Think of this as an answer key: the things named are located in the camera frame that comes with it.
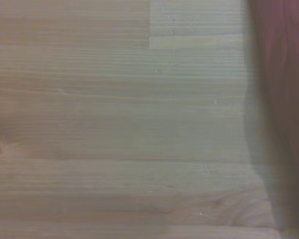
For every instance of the rust red shorts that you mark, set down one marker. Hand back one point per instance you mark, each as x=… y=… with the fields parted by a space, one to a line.
x=289 y=99

